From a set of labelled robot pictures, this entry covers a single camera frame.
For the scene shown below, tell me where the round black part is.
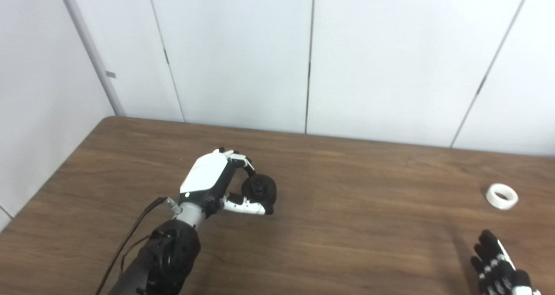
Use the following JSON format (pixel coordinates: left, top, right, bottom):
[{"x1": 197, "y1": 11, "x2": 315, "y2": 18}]
[{"x1": 241, "y1": 175, "x2": 278, "y2": 214}]

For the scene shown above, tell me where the white ring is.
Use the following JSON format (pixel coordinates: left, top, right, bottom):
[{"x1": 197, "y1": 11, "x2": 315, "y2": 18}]
[{"x1": 485, "y1": 183, "x2": 519, "y2": 210}]

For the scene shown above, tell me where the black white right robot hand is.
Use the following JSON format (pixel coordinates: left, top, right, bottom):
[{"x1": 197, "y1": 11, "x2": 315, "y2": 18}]
[{"x1": 470, "y1": 230, "x2": 542, "y2": 295}]

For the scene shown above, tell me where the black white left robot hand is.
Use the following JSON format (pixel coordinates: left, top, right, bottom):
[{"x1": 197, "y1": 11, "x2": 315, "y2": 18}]
[{"x1": 179, "y1": 147, "x2": 274, "y2": 217}]

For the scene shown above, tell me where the gray wall corner strip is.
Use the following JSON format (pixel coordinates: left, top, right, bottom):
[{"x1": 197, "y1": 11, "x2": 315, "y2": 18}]
[{"x1": 56, "y1": 0, "x2": 126, "y2": 117}]

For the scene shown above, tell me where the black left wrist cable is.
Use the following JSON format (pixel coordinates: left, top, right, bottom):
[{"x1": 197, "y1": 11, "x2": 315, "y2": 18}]
[{"x1": 95, "y1": 197, "x2": 183, "y2": 295}]

